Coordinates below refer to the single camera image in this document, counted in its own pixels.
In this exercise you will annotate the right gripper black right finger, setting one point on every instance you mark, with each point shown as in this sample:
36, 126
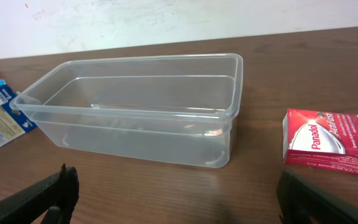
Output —
301, 201

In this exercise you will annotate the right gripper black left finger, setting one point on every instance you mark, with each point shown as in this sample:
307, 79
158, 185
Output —
55, 197

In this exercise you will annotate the red Panadol ActiFast box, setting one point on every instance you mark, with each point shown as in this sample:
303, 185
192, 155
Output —
321, 139

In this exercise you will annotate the clear plastic container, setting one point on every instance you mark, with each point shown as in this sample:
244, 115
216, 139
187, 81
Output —
178, 109

